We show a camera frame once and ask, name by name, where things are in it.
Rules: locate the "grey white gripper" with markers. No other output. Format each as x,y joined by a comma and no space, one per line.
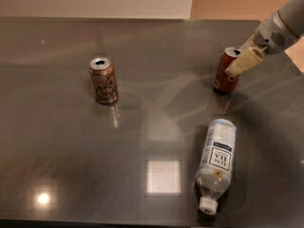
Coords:
272,35

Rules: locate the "red coke can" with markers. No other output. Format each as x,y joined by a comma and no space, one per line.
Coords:
223,83

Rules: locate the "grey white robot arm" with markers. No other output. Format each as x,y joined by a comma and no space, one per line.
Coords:
293,13

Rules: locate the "clear plastic water bottle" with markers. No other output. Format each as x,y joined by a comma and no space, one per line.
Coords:
216,164

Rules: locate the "orange LaCroix can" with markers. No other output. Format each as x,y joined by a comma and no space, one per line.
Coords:
102,73

